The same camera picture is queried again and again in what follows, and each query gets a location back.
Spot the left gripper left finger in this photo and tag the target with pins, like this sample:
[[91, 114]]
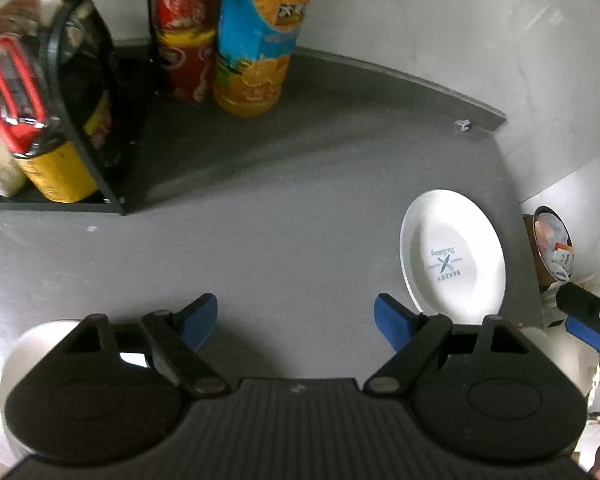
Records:
[[111, 391]]

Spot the large white flower plate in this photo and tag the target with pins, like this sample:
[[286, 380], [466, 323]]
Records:
[[34, 345]]

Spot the red chip can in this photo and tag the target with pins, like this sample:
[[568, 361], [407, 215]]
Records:
[[186, 42]]

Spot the orange juice bottle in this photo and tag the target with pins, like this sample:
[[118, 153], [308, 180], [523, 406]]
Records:
[[256, 39]]

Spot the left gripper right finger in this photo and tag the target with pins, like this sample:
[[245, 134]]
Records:
[[481, 392]]

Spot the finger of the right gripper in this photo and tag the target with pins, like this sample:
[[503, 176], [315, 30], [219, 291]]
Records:
[[582, 311]]

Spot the small white bakery plate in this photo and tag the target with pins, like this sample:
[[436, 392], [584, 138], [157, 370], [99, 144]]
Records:
[[451, 258]]

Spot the brown pot with trash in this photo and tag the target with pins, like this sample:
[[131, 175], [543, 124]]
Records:
[[551, 246]]

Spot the black metal shelf rack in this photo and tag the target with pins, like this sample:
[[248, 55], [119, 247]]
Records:
[[104, 164]]

